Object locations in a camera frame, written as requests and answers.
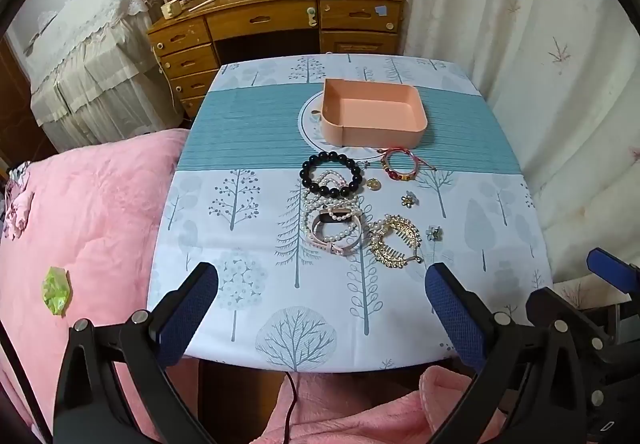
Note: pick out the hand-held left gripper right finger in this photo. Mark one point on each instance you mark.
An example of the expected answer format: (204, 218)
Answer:
(455, 319)

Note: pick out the small yellow box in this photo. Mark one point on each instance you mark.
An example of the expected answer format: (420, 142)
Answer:
(170, 9)

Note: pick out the white cloth covered furniture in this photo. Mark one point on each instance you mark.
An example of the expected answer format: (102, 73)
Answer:
(95, 54)

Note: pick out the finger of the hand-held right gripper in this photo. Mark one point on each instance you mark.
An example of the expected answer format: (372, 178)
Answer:
(565, 306)
(612, 266)

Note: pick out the green crumpled wrapper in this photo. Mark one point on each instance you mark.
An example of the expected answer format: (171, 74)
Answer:
(56, 291)

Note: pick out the gold flower brooch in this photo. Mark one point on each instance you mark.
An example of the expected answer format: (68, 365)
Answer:
(409, 200)

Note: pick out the pink blanket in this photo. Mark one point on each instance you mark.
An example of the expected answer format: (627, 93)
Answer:
(100, 204)

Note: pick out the pink fleece clothing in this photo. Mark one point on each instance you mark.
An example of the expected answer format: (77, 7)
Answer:
(360, 414)

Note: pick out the wooden desk with drawers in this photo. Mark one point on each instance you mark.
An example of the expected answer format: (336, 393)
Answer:
(260, 17)

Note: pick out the white floral curtain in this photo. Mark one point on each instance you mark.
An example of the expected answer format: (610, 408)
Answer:
(525, 24)

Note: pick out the gold hair comb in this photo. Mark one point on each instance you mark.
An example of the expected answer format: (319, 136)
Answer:
(395, 229)

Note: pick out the gold round pendant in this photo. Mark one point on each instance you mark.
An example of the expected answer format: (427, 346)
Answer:
(373, 184)

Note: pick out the brown wooden wardrobe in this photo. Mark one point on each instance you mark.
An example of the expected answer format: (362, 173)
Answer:
(17, 99)

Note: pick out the pink plastic tray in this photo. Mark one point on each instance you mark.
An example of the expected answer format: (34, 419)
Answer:
(372, 112)

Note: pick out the floral pink cloth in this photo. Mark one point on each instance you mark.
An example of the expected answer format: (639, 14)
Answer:
(15, 204)

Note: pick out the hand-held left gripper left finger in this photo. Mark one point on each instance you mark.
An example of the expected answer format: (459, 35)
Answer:
(190, 306)

